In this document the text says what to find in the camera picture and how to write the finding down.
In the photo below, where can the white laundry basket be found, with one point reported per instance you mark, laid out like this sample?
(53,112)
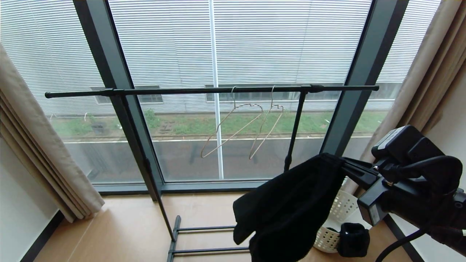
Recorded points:
(344,205)

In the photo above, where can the black clothes rack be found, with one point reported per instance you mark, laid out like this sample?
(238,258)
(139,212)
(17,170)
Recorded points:
(182,90)

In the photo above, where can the window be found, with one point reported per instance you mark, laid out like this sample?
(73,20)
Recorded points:
(109,54)

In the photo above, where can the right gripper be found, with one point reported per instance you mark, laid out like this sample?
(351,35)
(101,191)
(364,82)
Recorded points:
(400,200)

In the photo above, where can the pink clothes hanger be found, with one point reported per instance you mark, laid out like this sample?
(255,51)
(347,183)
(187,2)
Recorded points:
(265,135)
(233,134)

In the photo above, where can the beige curtain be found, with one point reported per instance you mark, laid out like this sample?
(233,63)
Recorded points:
(36,145)
(429,72)

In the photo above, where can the black garment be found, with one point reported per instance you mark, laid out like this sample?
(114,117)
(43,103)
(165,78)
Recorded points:
(291,203)
(353,240)

